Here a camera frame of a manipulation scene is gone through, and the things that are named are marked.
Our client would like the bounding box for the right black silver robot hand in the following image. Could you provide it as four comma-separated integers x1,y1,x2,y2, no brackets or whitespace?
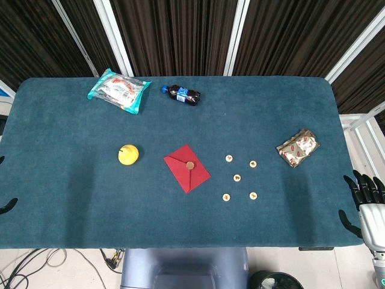
338,170,385,252

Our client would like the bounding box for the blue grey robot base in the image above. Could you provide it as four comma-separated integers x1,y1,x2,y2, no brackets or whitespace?
120,247,250,289

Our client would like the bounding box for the gold red snack package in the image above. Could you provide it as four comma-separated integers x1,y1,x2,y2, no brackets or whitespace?
276,128,319,168

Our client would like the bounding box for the black round bin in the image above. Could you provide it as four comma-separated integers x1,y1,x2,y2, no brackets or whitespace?
249,270,305,289

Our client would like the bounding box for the red envelope with gold seal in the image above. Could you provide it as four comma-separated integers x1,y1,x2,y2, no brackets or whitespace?
163,144,212,194

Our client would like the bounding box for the small cola bottle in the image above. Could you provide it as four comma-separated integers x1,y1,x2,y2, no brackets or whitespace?
161,84,202,107

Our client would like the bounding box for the yellow pear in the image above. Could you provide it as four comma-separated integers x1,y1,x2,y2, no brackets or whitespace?
117,143,140,166

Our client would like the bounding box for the black power plug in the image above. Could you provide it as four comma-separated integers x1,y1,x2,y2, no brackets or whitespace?
100,248,126,274

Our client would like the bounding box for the black pleated curtain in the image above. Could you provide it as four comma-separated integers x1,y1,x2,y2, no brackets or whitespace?
0,0,385,118

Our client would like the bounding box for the teal table cloth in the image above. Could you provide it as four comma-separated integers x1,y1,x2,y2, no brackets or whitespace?
0,76,365,250

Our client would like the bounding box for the teal snack bag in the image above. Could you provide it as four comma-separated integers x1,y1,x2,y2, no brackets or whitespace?
87,68,152,116

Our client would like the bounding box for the white blue panel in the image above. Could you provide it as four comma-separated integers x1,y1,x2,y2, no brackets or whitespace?
0,78,16,105

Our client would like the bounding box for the white aluminium side frame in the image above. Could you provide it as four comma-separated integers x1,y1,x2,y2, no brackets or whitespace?
339,102,385,187

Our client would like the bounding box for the wide white frame post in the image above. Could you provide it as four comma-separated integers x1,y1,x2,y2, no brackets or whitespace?
93,0,135,76
223,0,251,76
324,13,385,84

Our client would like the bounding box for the thin white frame post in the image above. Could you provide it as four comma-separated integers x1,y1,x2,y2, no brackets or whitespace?
51,0,100,78

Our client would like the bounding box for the black floor cable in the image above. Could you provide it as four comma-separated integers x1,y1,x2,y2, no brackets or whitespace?
0,248,49,289

